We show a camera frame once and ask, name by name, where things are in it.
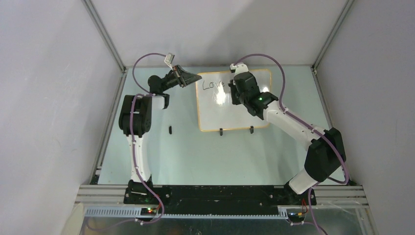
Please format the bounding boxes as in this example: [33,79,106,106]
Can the yellow framed whiteboard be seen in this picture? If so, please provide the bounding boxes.
[196,71,269,132]

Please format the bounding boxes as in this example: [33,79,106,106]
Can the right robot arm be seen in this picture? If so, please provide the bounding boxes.
[229,71,346,205]

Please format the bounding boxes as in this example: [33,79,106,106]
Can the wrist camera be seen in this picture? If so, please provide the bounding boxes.
[164,53,175,66]
[230,63,249,79]

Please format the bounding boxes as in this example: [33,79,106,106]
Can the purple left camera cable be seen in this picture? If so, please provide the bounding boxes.
[87,51,169,226]

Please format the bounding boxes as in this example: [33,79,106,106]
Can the aluminium frame rail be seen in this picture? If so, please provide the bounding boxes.
[82,0,126,185]

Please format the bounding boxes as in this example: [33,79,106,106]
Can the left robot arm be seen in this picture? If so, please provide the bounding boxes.
[118,65,202,204]

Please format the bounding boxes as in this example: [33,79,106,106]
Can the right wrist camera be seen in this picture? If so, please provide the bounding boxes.
[230,63,249,79]

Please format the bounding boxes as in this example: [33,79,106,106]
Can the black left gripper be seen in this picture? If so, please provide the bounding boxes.
[161,65,201,93]

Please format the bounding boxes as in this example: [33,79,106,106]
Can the purple camera cable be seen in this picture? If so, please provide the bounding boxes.
[233,53,350,235]
[87,51,169,226]

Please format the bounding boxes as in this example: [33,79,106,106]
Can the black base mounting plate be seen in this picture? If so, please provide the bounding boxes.
[123,185,317,216]

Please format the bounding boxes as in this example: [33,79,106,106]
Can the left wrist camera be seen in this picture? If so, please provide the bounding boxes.
[164,53,175,66]

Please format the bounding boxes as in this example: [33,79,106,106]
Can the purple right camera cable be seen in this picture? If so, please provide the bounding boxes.
[233,53,350,235]

